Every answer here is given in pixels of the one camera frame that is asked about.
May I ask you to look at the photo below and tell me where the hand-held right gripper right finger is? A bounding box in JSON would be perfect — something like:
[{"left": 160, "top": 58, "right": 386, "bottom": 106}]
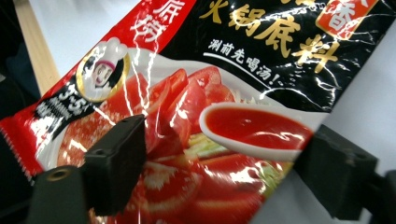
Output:
[{"left": 293, "top": 124, "right": 379, "bottom": 221}]

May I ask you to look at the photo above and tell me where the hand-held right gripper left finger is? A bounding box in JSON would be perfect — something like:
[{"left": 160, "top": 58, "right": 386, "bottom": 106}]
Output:
[{"left": 83, "top": 114, "right": 148, "bottom": 217}]

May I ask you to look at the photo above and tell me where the red and black sauce packet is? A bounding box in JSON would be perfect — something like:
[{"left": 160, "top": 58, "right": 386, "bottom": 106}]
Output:
[{"left": 0, "top": 0, "right": 396, "bottom": 224}]

